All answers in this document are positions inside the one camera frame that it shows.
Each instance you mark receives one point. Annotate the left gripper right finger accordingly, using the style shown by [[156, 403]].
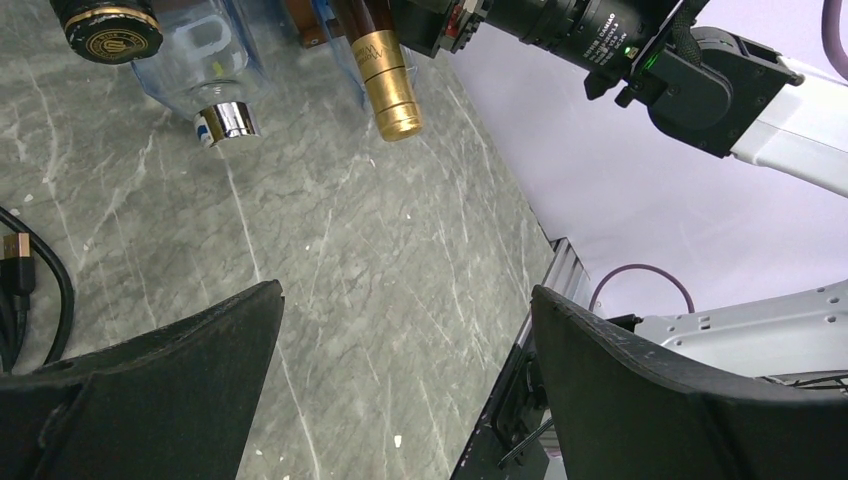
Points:
[[626, 408]]

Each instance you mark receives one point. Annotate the brown gold-capped wine bottle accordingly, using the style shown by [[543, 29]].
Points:
[[370, 30]]

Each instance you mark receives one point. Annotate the blue label clear bottle left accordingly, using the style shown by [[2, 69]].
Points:
[[207, 69]]

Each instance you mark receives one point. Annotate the blue label clear bottle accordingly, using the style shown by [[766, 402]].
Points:
[[340, 43], [207, 69]]

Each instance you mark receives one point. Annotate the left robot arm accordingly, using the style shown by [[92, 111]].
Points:
[[798, 340]]

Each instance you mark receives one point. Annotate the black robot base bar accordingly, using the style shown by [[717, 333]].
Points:
[[505, 440]]

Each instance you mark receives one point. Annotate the dark bottle black cap left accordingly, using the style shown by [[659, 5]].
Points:
[[110, 32]]

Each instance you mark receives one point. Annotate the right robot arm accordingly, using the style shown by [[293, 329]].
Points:
[[710, 89]]

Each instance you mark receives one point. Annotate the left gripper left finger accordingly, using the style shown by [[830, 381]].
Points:
[[177, 402]]

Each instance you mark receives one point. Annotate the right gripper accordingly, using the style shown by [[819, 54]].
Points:
[[597, 35]]

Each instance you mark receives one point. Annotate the blue label clear bottle right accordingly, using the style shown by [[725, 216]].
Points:
[[340, 43]]

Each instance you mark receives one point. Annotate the brown wooden wine rack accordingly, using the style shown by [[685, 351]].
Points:
[[310, 29]]

